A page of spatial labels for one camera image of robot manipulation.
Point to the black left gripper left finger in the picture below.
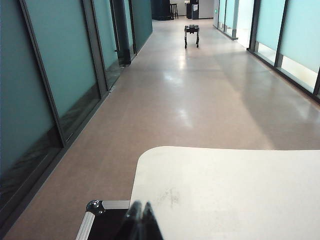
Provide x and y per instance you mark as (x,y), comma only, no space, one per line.
(131,225)

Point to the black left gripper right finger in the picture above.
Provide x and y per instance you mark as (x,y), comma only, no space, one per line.
(151,227)

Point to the black quadruped robot dog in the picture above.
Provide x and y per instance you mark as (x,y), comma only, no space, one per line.
(191,28)

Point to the black aluminium-edged case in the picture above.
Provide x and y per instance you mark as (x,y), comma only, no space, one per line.
(105,225)

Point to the dark round pillar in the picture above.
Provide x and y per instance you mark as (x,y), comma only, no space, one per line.
(124,32)

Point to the dark bar counter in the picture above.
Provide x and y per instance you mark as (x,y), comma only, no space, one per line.
(162,10)

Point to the dark wooden bar stool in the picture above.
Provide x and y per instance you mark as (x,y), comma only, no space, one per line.
(174,10)

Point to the black bin with poster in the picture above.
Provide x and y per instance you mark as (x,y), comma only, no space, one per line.
(195,10)

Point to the tall black machine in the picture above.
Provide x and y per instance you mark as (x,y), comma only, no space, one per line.
(188,8)

